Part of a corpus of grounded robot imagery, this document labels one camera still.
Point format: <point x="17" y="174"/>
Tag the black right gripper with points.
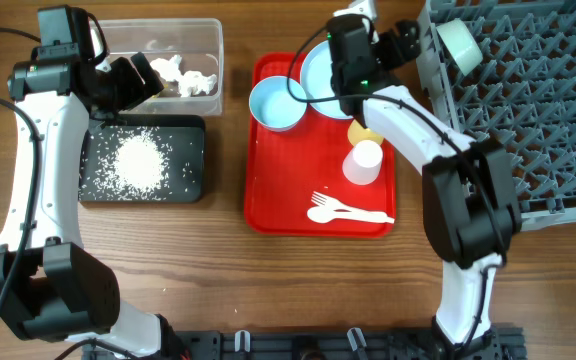
<point x="409" y="44"/>

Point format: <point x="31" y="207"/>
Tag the mint green bowl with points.
<point x="461" y="45"/>

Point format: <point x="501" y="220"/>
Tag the white napkin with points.
<point x="193" y="83"/>

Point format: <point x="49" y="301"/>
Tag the white tissue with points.
<point x="168" y="70"/>

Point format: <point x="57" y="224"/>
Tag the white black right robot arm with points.
<point x="470" y="209"/>

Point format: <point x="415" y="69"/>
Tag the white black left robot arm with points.
<point x="51" y="288"/>

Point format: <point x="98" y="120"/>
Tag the grey dishwasher rack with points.
<point x="523" y="94"/>

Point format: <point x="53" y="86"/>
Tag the light blue plate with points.
<point x="315" y="79"/>

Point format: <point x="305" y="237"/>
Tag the yellow plastic cup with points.
<point x="356" y="133"/>

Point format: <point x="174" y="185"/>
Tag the white plastic cup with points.
<point x="363" y="163"/>

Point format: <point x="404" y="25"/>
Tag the light blue bowl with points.
<point x="272" y="105"/>

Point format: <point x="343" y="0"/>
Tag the red serving tray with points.
<point x="284" y="169"/>

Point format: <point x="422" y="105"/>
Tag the white plastic fork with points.
<point x="335" y="205"/>

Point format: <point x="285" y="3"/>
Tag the white plastic spoon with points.
<point x="320" y="214"/>

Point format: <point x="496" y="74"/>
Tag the clear plastic bin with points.
<point x="198" y="42"/>

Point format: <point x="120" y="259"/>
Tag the black tray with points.
<point x="178" y="160"/>

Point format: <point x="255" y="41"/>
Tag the pile of white rice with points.
<point x="138" y="162"/>

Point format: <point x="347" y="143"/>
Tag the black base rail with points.
<point x="398" y="344"/>

